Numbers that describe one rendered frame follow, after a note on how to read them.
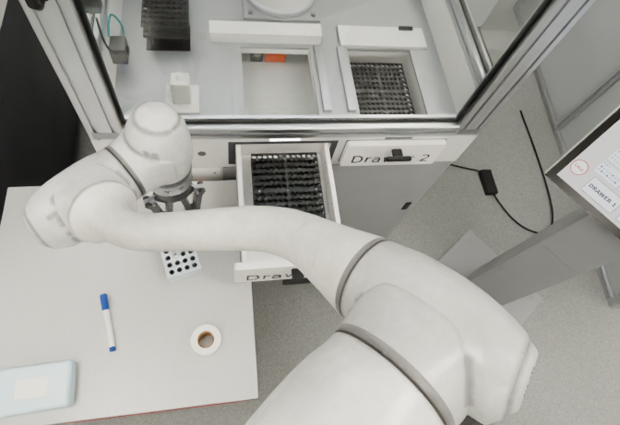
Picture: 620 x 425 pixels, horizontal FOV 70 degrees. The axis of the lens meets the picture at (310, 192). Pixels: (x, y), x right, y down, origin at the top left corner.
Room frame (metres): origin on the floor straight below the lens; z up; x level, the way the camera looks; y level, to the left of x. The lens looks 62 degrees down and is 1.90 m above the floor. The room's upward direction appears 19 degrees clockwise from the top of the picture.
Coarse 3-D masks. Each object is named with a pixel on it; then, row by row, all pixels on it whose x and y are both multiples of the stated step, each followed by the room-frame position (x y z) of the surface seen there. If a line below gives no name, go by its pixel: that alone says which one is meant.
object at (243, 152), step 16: (256, 144) 0.62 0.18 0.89; (272, 144) 0.64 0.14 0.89; (288, 144) 0.66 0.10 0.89; (304, 144) 0.67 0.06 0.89; (320, 144) 0.69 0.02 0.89; (240, 160) 0.56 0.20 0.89; (320, 160) 0.67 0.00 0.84; (240, 176) 0.51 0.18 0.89; (320, 176) 0.62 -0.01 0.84; (240, 192) 0.47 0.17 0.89; (336, 208) 0.52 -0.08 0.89; (240, 256) 0.32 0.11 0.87; (256, 256) 0.34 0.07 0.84; (272, 256) 0.36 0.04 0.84
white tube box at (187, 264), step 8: (168, 256) 0.28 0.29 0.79; (184, 256) 0.29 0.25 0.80; (192, 256) 0.30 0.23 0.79; (168, 264) 0.27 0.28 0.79; (176, 264) 0.28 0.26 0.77; (184, 264) 0.28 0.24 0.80; (192, 264) 0.28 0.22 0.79; (168, 272) 0.24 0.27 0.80; (176, 272) 0.25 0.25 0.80; (184, 272) 0.26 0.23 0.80; (192, 272) 0.27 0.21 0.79; (200, 272) 0.28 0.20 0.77
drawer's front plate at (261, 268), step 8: (240, 264) 0.29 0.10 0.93; (248, 264) 0.29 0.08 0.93; (256, 264) 0.30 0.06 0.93; (264, 264) 0.30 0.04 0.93; (272, 264) 0.31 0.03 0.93; (280, 264) 0.32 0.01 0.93; (288, 264) 0.32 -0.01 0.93; (240, 272) 0.27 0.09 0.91; (248, 272) 0.28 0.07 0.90; (256, 272) 0.29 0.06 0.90; (264, 272) 0.30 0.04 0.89; (272, 272) 0.30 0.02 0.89; (280, 272) 0.31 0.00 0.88; (288, 272) 0.32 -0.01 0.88; (240, 280) 0.27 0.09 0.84; (248, 280) 0.28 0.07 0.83; (256, 280) 0.29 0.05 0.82; (264, 280) 0.30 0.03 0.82
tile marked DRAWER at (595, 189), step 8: (592, 184) 0.77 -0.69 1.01; (600, 184) 0.77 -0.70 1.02; (584, 192) 0.76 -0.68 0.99; (592, 192) 0.76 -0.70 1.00; (600, 192) 0.76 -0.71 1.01; (608, 192) 0.76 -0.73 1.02; (600, 200) 0.74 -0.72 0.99; (608, 200) 0.74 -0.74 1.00; (616, 200) 0.74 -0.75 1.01; (608, 208) 0.73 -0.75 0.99; (616, 208) 0.73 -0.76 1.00
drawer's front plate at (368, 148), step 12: (348, 144) 0.70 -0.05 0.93; (360, 144) 0.71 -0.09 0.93; (372, 144) 0.72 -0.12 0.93; (384, 144) 0.73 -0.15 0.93; (396, 144) 0.75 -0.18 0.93; (408, 144) 0.76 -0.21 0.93; (420, 144) 0.77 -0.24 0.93; (432, 144) 0.79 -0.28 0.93; (444, 144) 0.80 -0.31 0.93; (348, 156) 0.69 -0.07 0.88; (372, 156) 0.72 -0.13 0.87; (384, 156) 0.74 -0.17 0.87; (420, 156) 0.78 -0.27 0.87; (432, 156) 0.80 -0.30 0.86
